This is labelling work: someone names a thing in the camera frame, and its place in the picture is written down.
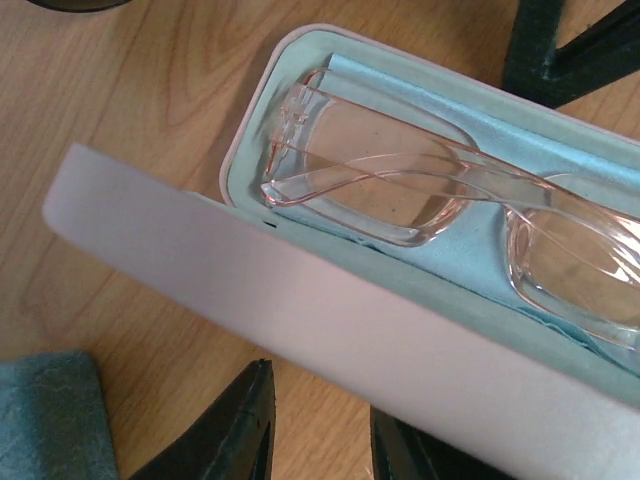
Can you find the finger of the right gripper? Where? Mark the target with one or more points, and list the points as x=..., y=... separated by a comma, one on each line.
x=537, y=69

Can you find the dark aviator sunglasses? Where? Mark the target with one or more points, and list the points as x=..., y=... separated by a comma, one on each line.
x=79, y=6

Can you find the red-framed clear glasses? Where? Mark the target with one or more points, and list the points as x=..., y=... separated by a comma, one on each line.
x=450, y=200

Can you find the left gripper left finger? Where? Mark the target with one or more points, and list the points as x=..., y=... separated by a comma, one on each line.
x=232, y=439

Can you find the pink glasses case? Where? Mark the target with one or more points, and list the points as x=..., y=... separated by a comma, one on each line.
x=463, y=259

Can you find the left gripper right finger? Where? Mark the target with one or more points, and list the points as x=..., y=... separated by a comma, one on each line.
x=400, y=451

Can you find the light-blue cleaning cloth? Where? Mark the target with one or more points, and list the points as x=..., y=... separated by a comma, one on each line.
x=500, y=200

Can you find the grey-blue glasses case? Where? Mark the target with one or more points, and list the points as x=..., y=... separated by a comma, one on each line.
x=53, y=419

